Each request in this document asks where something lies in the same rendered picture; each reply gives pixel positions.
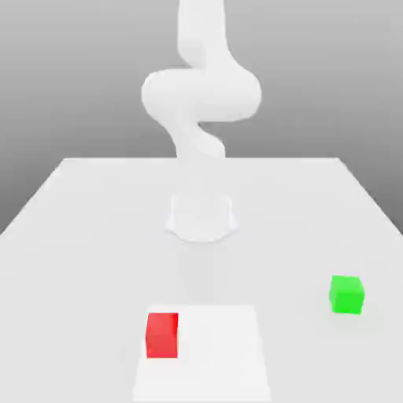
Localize small green cube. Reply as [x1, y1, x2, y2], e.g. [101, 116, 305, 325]
[328, 274, 366, 316]

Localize small red cube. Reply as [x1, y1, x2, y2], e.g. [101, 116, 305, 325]
[145, 312, 179, 360]

